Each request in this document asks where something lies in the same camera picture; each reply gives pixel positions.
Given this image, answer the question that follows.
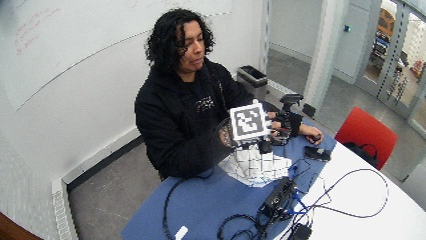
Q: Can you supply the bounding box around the black phone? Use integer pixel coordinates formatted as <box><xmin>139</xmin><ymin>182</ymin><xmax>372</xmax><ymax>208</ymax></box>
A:
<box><xmin>302</xmin><ymin>145</ymin><xmax>332</xmax><ymax>163</ymax></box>

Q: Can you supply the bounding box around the white cube with black markers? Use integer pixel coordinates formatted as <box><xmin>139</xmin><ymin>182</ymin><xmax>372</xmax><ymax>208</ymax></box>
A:
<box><xmin>227</xmin><ymin>99</ymin><xmax>272</xmax><ymax>142</ymax></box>

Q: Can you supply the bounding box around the black bag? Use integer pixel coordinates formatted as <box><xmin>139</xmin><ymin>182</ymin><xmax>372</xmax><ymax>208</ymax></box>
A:
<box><xmin>342</xmin><ymin>141</ymin><xmax>379</xmax><ymax>169</ymax></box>

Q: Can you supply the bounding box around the red chair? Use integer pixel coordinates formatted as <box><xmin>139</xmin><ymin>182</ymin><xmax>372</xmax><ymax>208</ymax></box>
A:
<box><xmin>332</xmin><ymin>106</ymin><xmax>399</xmax><ymax>171</ymax></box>

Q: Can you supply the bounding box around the white checked cloth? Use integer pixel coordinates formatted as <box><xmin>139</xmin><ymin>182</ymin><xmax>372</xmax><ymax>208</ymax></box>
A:
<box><xmin>218</xmin><ymin>143</ymin><xmax>294</xmax><ymax>188</ymax></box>

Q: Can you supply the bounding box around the grey trash bin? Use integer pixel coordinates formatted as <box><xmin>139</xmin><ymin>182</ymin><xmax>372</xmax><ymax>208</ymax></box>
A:
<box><xmin>235</xmin><ymin>64</ymin><xmax>270</xmax><ymax>102</ymax></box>

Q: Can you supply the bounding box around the black electronics box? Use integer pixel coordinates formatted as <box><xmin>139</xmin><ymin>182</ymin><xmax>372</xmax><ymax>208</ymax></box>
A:
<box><xmin>255</xmin><ymin>177</ymin><xmax>299</xmax><ymax>222</ymax></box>

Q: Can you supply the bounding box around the the person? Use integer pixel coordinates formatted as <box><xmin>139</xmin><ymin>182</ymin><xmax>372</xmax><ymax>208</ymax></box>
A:
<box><xmin>133</xmin><ymin>8</ymin><xmax>326</xmax><ymax>181</ymax></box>

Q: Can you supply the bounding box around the blue table mat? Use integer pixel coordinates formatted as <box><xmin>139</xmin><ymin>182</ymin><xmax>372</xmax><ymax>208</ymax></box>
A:
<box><xmin>119</xmin><ymin>119</ymin><xmax>339</xmax><ymax>240</ymax></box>

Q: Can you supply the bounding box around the glass door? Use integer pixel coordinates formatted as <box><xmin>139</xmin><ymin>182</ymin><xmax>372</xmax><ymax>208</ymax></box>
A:
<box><xmin>354</xmin><ymin>0</ymin><xmax>426</xmax><ymax>134</ymax></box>

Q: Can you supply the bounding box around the black power adapter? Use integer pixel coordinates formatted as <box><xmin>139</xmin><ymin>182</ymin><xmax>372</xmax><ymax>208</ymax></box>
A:
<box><xmin>287</xmin><ymin>223</ymin><xmax>314</xmax><ymax>240</ymax></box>

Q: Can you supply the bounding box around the white tag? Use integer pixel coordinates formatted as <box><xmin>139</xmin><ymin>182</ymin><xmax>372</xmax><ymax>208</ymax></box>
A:
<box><xmin>172</xmin><ymin>225</ymin><xmax>190</xmax><ymax>240</ymax></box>

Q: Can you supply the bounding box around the white perforated floor strip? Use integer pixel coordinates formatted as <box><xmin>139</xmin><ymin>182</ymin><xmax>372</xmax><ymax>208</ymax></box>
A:
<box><xmin>49</xmin><ymin>178</ymin><xmax>79</xmax><ymax>240</ymax></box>

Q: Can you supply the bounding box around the black wall outlet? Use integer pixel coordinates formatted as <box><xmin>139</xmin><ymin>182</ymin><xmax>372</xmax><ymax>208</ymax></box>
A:
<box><xmin>302</xmin><ymin>102</ymin><xmax>318</xmax><ymax>118</ymax></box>

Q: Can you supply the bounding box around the thin black cable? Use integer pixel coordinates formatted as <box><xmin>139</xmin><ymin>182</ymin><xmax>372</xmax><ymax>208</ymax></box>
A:
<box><xmin>283</xmin><ymin>167</ymin><xmax>389</xmax><ymax>240</ymax></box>

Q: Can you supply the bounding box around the blue cable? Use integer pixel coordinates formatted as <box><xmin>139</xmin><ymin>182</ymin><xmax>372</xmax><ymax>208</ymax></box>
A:
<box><xmin>286</xmin><ymin>164</ymin><xmax>314</xmax><ymax>216</ymax></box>

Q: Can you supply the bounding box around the thick black cable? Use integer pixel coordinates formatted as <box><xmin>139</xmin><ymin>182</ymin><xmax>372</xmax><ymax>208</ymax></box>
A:
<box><xmin>161</xmin><ymin>169</ymin><xmax>215</xmax><ymax>240</ymax></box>

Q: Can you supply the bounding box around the white wall board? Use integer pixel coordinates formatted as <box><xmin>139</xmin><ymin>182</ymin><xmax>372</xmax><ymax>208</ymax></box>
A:
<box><xmin>0</xmin><ymin>0</ymin><xmax>234</xmax><ymax>112</ymax></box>

